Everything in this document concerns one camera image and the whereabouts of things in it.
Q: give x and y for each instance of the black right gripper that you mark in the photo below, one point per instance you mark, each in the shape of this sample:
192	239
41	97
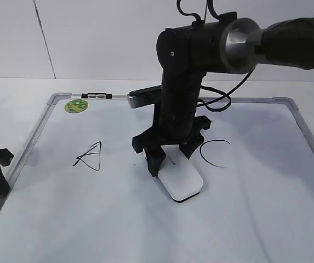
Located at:
174	120

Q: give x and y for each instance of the white rectangular board eraser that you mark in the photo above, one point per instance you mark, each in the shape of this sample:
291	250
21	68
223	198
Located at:
182	182

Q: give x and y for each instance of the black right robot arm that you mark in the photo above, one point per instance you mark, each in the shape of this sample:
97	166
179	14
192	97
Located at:
232	45

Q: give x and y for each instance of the round green sticker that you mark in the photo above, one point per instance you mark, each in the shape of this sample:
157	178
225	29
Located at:
76	106

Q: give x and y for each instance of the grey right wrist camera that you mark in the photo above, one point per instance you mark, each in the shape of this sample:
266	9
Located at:
144	97

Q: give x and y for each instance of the white board with grey frame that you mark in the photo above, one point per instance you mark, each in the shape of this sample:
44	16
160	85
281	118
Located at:
81	193

